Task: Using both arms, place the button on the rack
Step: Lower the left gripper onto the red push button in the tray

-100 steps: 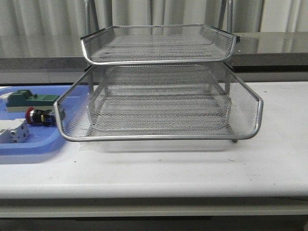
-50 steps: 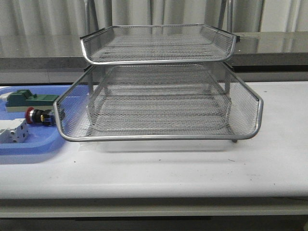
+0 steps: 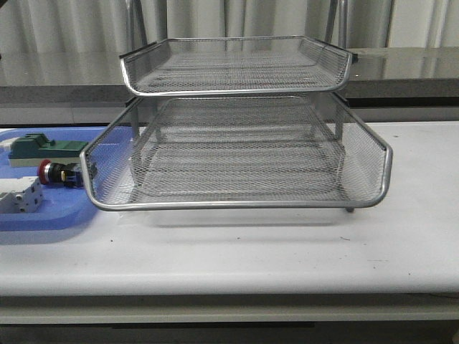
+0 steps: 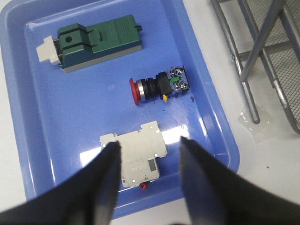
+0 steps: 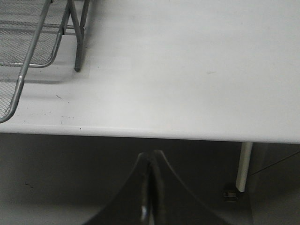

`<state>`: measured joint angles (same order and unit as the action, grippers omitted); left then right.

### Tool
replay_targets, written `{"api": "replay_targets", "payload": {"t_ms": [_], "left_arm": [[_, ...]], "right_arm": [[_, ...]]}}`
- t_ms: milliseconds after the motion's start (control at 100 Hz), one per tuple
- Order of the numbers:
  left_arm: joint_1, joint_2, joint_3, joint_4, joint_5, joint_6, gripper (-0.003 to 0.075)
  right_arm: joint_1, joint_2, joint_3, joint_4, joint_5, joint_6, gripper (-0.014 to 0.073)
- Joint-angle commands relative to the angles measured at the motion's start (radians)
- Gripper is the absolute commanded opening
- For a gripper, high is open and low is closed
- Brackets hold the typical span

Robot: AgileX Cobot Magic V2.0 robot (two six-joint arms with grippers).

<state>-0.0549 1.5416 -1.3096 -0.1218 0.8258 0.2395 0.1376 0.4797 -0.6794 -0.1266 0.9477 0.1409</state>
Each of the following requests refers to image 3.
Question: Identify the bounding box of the silver mesh tray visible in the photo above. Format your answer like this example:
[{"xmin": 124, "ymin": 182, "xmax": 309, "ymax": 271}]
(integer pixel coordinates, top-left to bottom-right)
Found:
[
  {"xmin": 80, "ymin": 92, "xmax": 393, "ymax": 211},
  {"xmin": 120, "ymin": 36, "xmax": 354, "ymax": 97}
]

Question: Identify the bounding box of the silver mesh top tray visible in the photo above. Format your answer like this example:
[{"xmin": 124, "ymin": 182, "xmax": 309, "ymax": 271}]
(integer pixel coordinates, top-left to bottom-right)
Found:
[{"xmin": 120, "ymin": 36, "xmax": 354, "ymax": 97}]

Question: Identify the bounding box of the green electrical switch block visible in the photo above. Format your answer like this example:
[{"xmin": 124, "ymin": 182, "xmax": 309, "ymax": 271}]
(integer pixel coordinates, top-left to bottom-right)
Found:
[{"xmin": 9, "ymin": 133, "xmax": 88, "ymax": 167}]

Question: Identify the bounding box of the white circuit breaker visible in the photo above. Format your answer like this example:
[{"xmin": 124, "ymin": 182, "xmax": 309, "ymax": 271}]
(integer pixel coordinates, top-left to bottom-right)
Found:
[{"xmin": 1, "ymin": 176, "xmax": 43, "ymax": 214}]

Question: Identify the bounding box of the red emergency stop button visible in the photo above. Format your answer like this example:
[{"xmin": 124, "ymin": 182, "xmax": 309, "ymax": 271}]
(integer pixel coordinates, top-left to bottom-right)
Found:
[{"xmin": 37, "ymin": 159, "xmax": 84, "ymax": 188}]

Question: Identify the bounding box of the grey metal rack frame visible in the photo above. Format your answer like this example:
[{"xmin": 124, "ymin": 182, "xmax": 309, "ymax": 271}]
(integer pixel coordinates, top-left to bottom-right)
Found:
[{"xmin": 125, "ymin": 0, "xmax": 359, "ymax": 214}]

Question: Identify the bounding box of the blue plastic tray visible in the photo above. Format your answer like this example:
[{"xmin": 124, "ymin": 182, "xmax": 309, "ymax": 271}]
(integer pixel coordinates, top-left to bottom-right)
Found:
[{"xmin": 1, "ymin": 127, "xmax": 131, "ymax": 231}]

